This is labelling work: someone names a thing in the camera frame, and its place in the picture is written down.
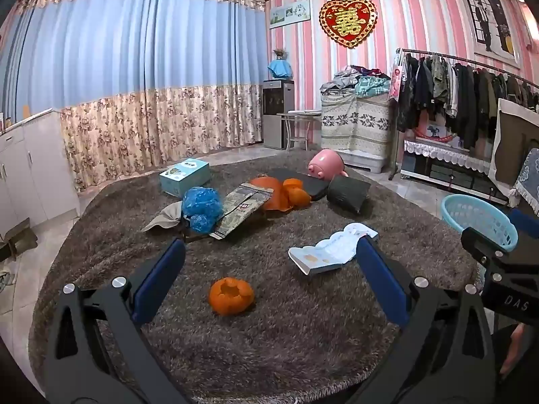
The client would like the dark green pillow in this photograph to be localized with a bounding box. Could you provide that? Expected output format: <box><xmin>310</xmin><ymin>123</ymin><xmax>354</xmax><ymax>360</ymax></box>
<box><xmin>326</xmin><ymin>175</ymin><xmax>372</xmax><ymax>215</ymax></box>

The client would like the pink pig toy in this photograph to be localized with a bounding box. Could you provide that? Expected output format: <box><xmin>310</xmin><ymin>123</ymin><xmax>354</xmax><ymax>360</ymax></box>
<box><xmin>307</xmin><ymin>148</ymin><xmax>349</xmax><ymax>178</ymax></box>

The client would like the metal clothes rack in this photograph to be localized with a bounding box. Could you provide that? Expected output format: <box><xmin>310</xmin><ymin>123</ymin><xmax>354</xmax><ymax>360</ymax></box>
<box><xmin>387</xmin><ymin>47</ymin><xmax>539</xmax><ymax>181</ymax></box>

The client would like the beige cloth cap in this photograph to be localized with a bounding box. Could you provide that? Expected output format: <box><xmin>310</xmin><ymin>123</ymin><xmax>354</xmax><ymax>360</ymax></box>
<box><xmin>141</xmin><ymin>201</ymin><xmax>186</xmax><ymax>233</ymax></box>

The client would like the wall poster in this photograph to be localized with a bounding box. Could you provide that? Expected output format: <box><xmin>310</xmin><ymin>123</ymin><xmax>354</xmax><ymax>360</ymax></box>
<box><xmin>457</xmin><ymin>0</ymin><xmax>523</xmax><ymax>68</ymax></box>

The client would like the person's right hand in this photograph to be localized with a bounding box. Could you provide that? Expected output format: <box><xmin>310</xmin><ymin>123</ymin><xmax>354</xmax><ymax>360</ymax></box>
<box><xmin>499</xmin><ymin>323</ymin><xmax>530</xmax><ymax>381</ymax></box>

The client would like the orange plastic bag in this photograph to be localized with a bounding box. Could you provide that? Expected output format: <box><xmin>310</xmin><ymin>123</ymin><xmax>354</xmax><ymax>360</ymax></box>
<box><xmin>249</xmin><ymin>177</ymin><xmax>295</xmax><ymax>212</ymax></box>

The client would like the red heart wall decoration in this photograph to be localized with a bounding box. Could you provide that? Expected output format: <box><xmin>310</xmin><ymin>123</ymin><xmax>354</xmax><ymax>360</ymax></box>
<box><xmin>318</xmin><ymin>0</ymin><xmax>378</xmax><ymax>47</ymax></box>

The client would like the pink hanging bag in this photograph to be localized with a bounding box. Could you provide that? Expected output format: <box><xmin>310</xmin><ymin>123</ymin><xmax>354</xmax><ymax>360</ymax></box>
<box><xmin>389</xmin><ymin>61</ymin><xmax>406</xmax><ymax>102</ymax></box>

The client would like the small white table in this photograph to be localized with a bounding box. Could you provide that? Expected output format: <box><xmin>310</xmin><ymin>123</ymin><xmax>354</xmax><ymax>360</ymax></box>
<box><xmin>276</xmin><ymin>110</ymin><xmax>323</xmax><ymax>152</ymax></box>

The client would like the blue floral curtain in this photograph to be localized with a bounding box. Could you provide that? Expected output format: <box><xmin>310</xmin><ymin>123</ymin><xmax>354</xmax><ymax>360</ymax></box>
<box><xmin>0</xmin><ymin>0</ymin><xmax>268</xmax><ymax>192</ymax></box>

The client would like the blue plastic bag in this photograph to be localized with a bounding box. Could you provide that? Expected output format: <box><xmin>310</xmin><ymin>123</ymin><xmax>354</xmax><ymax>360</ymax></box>
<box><xmin>182</xmin><ymin>186</ymin><xmax>224</xmax><ymax>220</ymax></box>
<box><xmin>189</xmin><ymin>214</ymin><xmax>220</xmax><ymax>234</ymax></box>

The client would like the row of hanging clothes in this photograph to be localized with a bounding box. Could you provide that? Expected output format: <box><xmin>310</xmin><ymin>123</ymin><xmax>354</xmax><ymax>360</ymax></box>
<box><xmin>396</xmin><ymin>53</ymin><xmax>539</xmax><ymax>152</ymax></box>

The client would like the hollow orange peel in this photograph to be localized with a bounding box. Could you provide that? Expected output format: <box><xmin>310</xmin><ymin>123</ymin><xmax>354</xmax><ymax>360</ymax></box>
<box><xmin>208</xmin><ymin>277</ymin><xmax>255</xmax><ymax>316</ymax></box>

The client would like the beige cloth cover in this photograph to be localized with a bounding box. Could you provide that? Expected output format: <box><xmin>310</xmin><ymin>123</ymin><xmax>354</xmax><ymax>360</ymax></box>
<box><xmin>493</xmin><ymin>99</ymin><xmax>539</xmax><ymax>207</ymax></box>

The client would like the black flat case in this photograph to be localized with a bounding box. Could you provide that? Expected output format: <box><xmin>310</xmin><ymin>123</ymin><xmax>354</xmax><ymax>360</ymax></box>
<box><xmin>265</xmin><ymin>168</ymin><xmax>329</xmax><ymax>203</ymax></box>

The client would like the grey shaggy rug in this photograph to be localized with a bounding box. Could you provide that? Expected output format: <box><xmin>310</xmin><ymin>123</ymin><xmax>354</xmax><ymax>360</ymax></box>
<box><xmin>27</xmin><ymin>151</ymin><xmax>481</xmax><ymax>404</ymax></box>

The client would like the camouflage print paper package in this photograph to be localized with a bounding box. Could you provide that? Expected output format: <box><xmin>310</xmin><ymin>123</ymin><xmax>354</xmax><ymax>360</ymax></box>
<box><xmin>209</xmin><ymin>183</ymin><xmax>274</xmax><ymax>240</ymax></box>

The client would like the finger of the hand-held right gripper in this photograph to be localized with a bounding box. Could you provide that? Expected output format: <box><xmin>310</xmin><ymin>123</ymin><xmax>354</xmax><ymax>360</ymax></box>
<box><xmin>461</xmin><ymin>226</ymin><xmax>512</xmax><ymax>264</ymax></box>
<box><xmin>507</xmin><ymin>208</ymin><xmax>539</xmax><ymax>242</ymax></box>

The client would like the blue patterned cloth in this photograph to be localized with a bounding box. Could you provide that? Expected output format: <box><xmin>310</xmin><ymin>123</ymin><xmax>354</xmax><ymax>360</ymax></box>
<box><xmin>509</xmin><ymin>148</ymin><xmax>539</xmax><ymax>215</ymax></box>

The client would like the landscape wall picture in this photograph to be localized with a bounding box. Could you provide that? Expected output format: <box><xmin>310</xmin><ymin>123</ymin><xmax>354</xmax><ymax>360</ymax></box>
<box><xmin>269</xmin><ymin>0</ymin><xmax>311</xmax><ymax>29</ymax></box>

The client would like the light blue cardboard box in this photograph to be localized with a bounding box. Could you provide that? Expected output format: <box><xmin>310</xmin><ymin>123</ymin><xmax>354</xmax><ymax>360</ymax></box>
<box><xmin>159</xmin><ymin>159</ymin><xmax>211</xmax><ymax>198</ymax></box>

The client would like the low stand with lace cloth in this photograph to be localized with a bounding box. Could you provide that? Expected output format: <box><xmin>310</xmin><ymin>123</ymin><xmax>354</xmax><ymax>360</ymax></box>
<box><xmin>400</xmin><ymin>139</ymin><xmax>510</xmax><ymax>203</ymax></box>

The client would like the small wooden stool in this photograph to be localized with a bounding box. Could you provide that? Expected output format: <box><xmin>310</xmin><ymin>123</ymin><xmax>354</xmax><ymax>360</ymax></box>
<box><xmin>0</xmin><ymin>218</ymin><xmax>38</xmax><ymax>262</ymax></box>

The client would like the white cabinet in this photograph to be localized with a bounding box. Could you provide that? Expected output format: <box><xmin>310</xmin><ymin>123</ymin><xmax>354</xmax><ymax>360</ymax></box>
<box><xmin>0</xmin><ymin>109</ymin><xmax>81</xmax><ymax>240</ymax></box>

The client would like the light blue plastic basket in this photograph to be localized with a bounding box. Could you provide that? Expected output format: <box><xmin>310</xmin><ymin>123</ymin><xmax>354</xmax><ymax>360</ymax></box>
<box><xmin>441</xmin><ymin>194</ymin><xmax>518</xmax><ymax>257</ymax></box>

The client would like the blue cloth cover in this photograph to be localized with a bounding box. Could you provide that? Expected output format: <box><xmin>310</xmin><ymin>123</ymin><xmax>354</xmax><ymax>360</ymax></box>
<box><xmin>267</xmin><ymin>59</ymin><xmax>294</xmax><ymax>80</ymax></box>

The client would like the grey water dispenser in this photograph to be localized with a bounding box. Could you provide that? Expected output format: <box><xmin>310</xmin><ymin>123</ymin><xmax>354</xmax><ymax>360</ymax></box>
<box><xmin>262</xmin><ymin>79</ymin><xmax>295</xmax><ymax>150</ymax></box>

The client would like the pile of clothes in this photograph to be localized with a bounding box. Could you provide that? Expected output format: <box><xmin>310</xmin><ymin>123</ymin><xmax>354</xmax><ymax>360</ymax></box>
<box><xmin>320</xmin><ymin>65</ymin><xmax>392</xmax><ymax>97</ymax></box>

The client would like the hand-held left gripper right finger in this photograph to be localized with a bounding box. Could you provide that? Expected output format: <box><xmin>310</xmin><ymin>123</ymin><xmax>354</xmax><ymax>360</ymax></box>
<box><xmin>349</xmin><ymin>236</ymin><xmax>502</xmax><ymax>404</ymax></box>

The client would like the cloth-covered pile of laundry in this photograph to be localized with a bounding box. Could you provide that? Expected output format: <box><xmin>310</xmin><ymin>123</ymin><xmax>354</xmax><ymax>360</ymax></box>
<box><xmin>321</xmin><ymin>93</ymin><xmax>390</xmax><ymax>173</ymax></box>

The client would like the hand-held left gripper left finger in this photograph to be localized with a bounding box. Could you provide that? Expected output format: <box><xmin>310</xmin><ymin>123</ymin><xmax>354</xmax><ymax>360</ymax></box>
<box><xmin>44</xmin><ymin>238</ymin><xmax>192</xmax><ymax>404</ymax></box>

